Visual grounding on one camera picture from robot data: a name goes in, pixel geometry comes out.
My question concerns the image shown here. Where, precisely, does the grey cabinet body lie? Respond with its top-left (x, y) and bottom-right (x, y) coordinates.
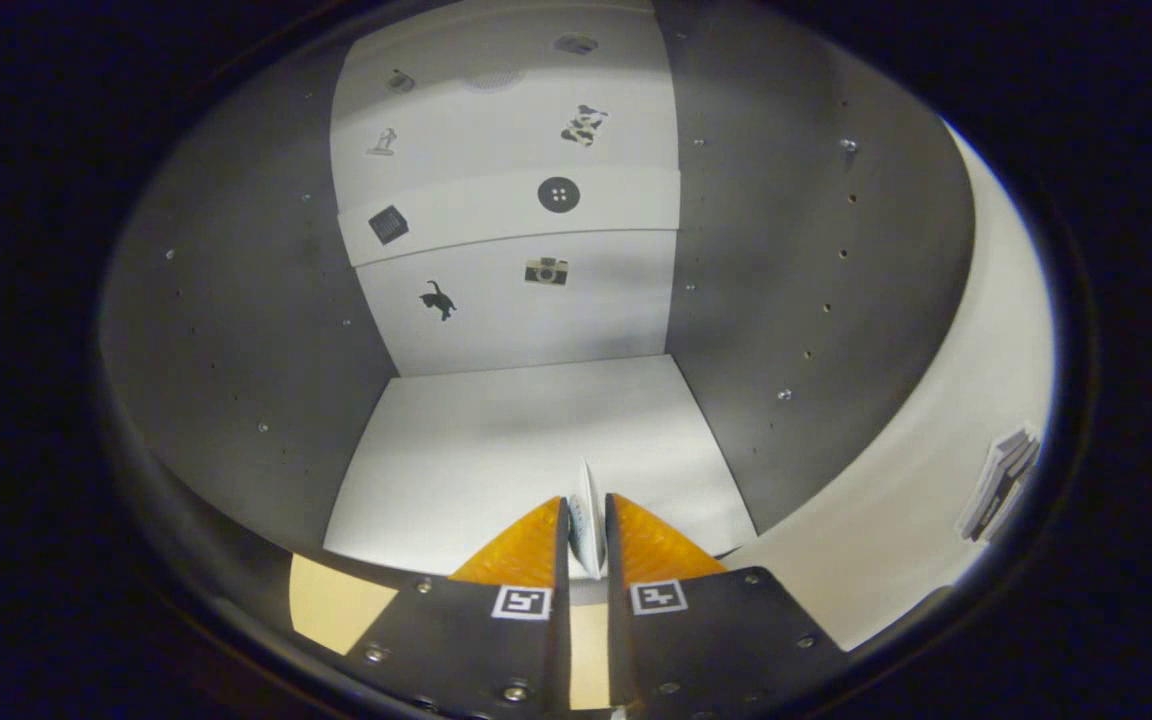
top-left (96, 0), bottom-right (977, 591)

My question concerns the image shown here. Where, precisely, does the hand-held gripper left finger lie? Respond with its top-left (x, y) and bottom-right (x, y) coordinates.
top-left (348, 497), bottom-right (573, 720)

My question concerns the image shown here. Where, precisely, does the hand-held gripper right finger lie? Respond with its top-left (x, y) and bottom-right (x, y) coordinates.
top-left (604, 493), bottom-right (852, 720)

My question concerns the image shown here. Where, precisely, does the small blue white box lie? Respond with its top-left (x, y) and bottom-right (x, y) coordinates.
top-left (568, 458), bottom-right (609, 581)

